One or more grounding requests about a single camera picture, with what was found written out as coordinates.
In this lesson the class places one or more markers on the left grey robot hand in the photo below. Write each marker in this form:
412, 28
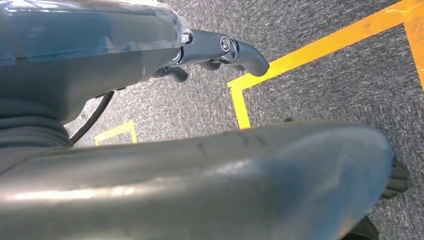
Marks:
82, 66

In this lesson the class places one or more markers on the silver robot body shell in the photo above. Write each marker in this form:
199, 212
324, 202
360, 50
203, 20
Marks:
198, 182

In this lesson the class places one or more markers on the black ribbed robot foot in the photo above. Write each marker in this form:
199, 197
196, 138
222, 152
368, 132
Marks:
396, 182

